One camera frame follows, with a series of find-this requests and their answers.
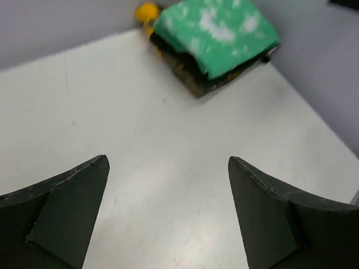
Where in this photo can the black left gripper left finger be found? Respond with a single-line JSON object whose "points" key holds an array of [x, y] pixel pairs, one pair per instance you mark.
{"points": [[49, 224]]}

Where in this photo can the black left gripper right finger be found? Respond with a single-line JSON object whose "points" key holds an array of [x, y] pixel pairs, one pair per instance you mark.
{"points": [[283, 226]]}

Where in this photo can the green white tie-dye trousers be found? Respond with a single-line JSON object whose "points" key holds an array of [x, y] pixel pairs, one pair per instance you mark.
{"points": [[220, 35]]}

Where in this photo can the black white folded trousers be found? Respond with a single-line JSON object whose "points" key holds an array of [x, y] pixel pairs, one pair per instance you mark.
{"points": [[186, 62]]}

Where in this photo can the aluminium table frame rail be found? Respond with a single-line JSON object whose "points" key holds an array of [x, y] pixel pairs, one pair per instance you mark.
{"points": [[355, 199]]}

